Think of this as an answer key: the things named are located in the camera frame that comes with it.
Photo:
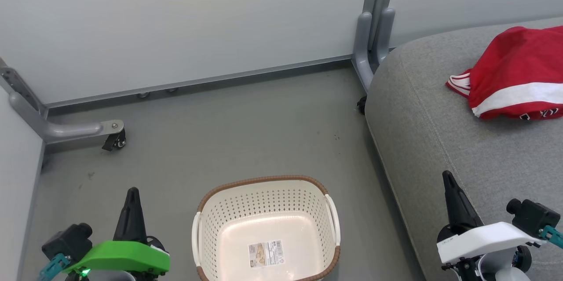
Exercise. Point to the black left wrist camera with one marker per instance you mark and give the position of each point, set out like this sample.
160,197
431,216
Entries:
66,241

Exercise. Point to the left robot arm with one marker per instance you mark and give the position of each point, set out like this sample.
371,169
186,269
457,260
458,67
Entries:
110,277

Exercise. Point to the red garment with white stripes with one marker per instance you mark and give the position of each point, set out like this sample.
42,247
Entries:
514,70

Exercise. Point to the paper label with barcode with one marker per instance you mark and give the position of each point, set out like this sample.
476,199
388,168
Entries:
266,253

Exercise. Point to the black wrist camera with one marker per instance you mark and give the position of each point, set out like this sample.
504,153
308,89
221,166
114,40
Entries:
532,217
66,241

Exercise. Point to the grey partition post double leg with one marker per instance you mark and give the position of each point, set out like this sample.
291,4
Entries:
374,30

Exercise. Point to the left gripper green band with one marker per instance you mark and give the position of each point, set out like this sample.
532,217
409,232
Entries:
123,257

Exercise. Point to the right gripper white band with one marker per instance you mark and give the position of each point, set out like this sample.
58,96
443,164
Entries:
484,239

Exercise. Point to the grey fabric sofa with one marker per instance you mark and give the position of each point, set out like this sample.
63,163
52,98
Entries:
457,140

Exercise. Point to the black caster wheel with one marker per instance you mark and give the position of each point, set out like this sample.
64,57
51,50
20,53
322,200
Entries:
362,105
115,141

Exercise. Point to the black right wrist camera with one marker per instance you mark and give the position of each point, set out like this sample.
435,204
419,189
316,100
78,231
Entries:
532,217

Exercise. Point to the cream perforated laundry basket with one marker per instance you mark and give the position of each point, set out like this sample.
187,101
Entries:
264,228

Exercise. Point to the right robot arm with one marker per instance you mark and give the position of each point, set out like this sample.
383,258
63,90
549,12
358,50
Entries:
492,268

